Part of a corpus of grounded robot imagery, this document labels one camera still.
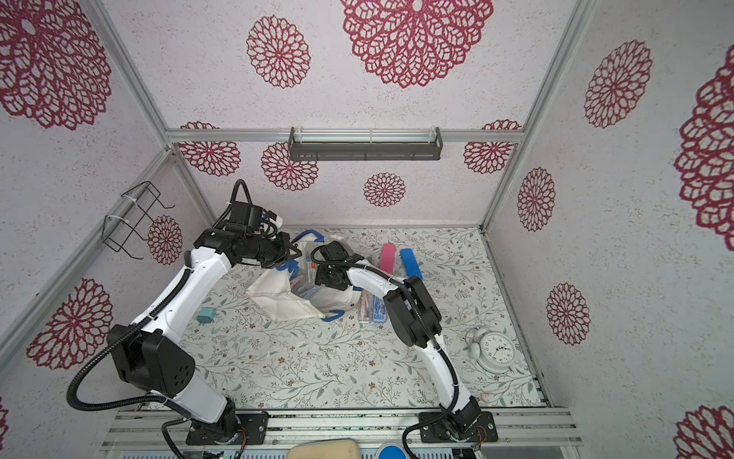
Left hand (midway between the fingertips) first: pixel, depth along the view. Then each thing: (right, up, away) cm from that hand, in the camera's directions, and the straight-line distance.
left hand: (302, 254), depth 80 cm
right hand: (+2, -7, +19) cm, 21 cm away
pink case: (+27, -2, +33) cm, 42 cm away
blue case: (+35, -4, +30) cm, 46 cm away
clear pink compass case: (+18, -18, +17) cm, 31 cm away
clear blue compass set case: (+22, -19, +15) cm, 33 cm away
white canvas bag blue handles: (-1, -10, -7) cm, 12 cm away
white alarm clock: (+56, -29, +4) cm, 63 cm away
